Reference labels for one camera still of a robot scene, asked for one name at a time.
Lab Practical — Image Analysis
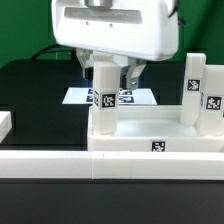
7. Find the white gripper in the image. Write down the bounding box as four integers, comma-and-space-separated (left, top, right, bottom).
51, 0, 179, 90

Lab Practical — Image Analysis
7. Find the white desk top tray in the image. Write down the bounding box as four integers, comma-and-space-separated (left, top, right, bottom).
87, 105, 224, 153

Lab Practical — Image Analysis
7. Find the white front fence bar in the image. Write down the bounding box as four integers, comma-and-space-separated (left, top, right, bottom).
0, 150, 224, 180

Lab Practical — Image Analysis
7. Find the white marker base bracket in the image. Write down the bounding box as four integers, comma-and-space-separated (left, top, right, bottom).
63, 87, 157, 105

